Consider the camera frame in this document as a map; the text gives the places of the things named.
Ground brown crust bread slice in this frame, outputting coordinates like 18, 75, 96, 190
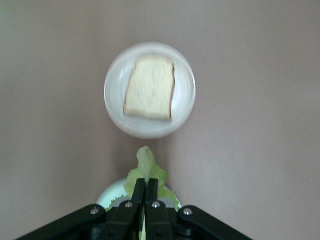
123, 55, 176, 123

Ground beige plate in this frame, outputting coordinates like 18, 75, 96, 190
104, 41, 196, 140

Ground pale green plate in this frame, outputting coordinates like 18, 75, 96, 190
96, 177, 185, 213

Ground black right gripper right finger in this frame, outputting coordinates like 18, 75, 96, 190
145, 178, 251, 240

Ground green lettuce leaf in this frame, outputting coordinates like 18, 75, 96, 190
106, 146, 181, 240

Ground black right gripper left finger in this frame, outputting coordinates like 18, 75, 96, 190
16, 178, 147, 240

